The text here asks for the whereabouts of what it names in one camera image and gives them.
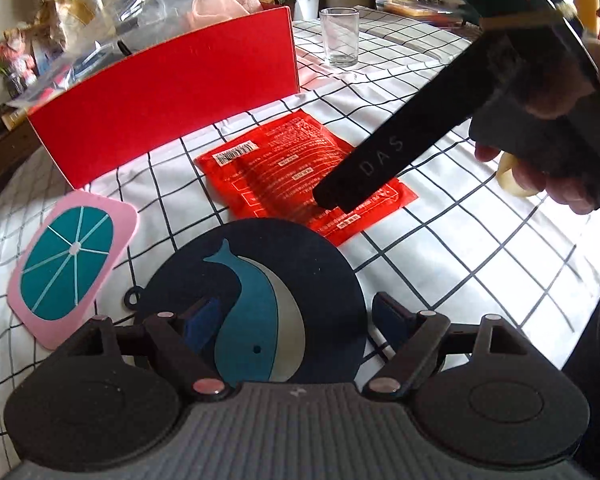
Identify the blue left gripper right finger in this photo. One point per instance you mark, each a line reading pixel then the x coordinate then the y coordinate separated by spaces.
pixel 395 323

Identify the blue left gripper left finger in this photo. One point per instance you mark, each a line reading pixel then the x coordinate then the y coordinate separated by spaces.
pixel 201 323

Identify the clear bubble wrap bag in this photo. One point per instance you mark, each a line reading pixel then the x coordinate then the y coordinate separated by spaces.
pixel 123 28

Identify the person right hand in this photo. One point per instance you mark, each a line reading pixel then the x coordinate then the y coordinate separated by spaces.
pixel 547 115

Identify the round navy whale mat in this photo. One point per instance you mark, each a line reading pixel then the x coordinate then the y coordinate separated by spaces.
pixel 293 310

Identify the checked white tablecloth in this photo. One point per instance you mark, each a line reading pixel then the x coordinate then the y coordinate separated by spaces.
pixel 464 247

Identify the stack of books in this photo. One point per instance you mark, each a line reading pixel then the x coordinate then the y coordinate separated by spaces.
pixel 442 13

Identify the pink teal square coaster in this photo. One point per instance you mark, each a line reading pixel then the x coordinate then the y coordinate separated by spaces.
pixel 69 258

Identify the red foil packet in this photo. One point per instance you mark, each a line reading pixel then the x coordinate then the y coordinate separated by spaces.
pixel 271 171

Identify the clear drinking glass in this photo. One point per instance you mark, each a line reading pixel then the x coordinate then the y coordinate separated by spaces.
pixel 340 28

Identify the red cardboard box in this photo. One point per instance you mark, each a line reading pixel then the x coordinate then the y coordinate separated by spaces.
pixel 160 94

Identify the pink doll figure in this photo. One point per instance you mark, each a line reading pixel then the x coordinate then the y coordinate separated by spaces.
pixel 14 53

